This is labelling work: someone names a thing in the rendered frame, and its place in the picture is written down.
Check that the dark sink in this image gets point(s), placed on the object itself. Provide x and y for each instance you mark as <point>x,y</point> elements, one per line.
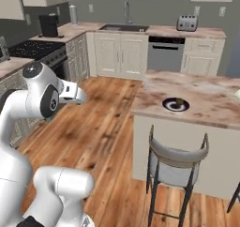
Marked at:
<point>124,27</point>

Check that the silver tap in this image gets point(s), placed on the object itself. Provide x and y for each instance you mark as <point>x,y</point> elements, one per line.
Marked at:
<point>127,13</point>

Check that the black coffee machine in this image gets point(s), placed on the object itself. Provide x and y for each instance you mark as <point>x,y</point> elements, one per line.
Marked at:
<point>49,25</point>

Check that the cream corner base cupboard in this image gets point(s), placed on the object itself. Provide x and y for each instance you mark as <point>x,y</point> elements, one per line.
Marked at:
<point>77,58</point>

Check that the grey bar stool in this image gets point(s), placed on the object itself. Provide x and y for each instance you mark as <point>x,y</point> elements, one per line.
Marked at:
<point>175,162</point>

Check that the white wall outlet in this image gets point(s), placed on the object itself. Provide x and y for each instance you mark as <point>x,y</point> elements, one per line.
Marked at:
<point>58,11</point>
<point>91,8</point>
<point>27,19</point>
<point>197,11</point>
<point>222,11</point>

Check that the cream sink base cupboards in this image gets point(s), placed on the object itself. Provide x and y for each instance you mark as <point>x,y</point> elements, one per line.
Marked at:
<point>120,55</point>

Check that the cream kitchen island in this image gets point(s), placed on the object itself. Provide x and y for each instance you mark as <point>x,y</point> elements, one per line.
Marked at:
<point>187,90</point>

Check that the black plate with food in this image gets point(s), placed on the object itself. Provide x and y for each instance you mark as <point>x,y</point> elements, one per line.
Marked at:
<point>175,104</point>

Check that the white paper towel roll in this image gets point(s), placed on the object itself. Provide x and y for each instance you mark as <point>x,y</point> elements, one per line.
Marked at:
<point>73,15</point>

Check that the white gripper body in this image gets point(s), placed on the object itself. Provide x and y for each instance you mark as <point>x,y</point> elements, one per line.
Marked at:
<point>78,97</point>

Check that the dark bar stool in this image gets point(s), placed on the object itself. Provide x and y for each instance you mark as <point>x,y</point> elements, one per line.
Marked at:
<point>235,199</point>

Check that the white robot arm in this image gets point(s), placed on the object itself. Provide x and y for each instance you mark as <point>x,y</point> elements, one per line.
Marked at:
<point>15,174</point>

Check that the cream drawer base cupboard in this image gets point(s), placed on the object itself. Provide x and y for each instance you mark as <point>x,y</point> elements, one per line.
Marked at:
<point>201,57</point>

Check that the black stove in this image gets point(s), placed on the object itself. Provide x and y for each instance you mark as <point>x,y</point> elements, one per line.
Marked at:
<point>37,49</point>

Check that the cream base cupboard beside stove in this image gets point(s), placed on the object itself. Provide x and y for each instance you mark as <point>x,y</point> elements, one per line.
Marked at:
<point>12,80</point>

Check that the silver toaster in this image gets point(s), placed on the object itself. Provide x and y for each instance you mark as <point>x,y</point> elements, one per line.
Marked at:
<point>187,23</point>

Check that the grey dishwasher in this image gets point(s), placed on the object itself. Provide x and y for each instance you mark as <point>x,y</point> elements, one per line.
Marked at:
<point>165,55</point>

